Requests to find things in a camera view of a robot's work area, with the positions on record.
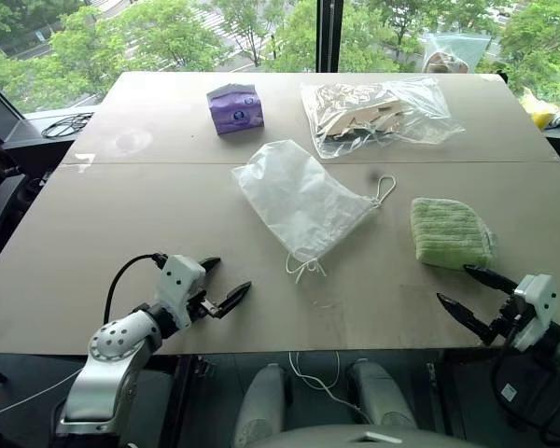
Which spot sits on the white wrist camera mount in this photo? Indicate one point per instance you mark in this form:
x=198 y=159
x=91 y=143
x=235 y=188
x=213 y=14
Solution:
x=536 y=303
x=179 y=280

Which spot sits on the clear plastic bag with items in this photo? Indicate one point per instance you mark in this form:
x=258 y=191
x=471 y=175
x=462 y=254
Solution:
x=452 y=53

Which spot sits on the green cloth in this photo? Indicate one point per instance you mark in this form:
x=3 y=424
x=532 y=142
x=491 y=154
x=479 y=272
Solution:
x=448 y=231

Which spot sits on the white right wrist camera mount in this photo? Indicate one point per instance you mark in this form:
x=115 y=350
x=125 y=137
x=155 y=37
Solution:
x=536 y=303

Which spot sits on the purple tissue pack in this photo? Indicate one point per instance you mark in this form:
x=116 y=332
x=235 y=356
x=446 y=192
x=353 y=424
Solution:
x=235 y=112

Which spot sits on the grey rounded robot leg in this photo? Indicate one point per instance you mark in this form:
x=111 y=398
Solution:
x=261 y=401
x=378 y=392

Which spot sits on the yellow object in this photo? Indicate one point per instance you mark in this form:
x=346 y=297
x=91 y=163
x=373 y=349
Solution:
x=539 y=109

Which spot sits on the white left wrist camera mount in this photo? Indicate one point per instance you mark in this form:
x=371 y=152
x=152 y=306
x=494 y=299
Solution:
x=179 y=280

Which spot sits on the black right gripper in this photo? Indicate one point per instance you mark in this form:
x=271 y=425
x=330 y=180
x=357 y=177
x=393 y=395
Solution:
x=506 y=324

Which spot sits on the grey robot torso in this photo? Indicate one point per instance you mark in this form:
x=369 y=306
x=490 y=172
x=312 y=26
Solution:
x=354 y=436

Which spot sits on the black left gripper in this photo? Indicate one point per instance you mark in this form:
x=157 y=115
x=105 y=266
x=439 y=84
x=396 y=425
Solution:
x=205 y=306

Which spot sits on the clear bag of cardboard pieces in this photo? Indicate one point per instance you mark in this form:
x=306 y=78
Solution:
x=359 y=116

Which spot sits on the dark window frame post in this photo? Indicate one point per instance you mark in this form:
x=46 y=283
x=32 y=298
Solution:
x=329 y=35

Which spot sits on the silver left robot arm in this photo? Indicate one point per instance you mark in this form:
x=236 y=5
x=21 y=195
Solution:
x=114 y=354

